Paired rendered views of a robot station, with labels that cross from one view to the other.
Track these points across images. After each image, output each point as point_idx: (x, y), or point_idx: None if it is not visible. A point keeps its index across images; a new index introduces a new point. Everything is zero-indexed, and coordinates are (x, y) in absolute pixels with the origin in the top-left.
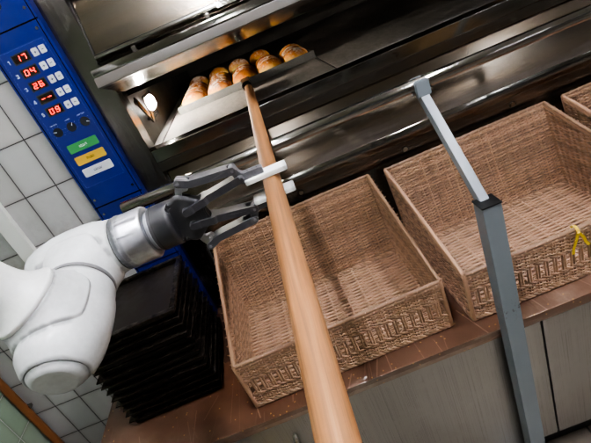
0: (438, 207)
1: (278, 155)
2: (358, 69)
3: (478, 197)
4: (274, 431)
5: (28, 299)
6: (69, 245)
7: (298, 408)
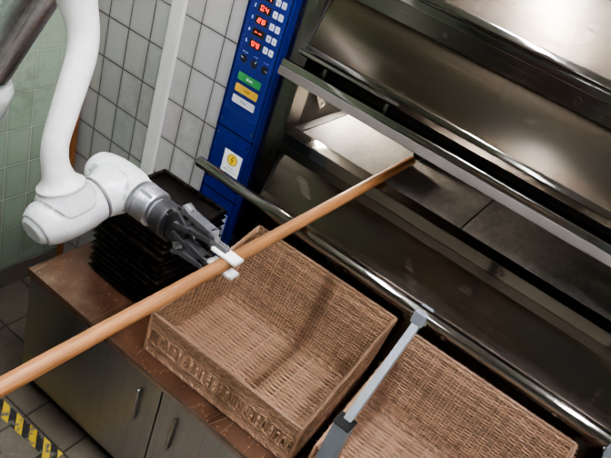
0: (413, 402)
1: (355, 231)
2: (465, 249)
3: (346, 413)
4: (135, 372)
5: (58, 190)
6: (113, 174)
7: (156, 378)
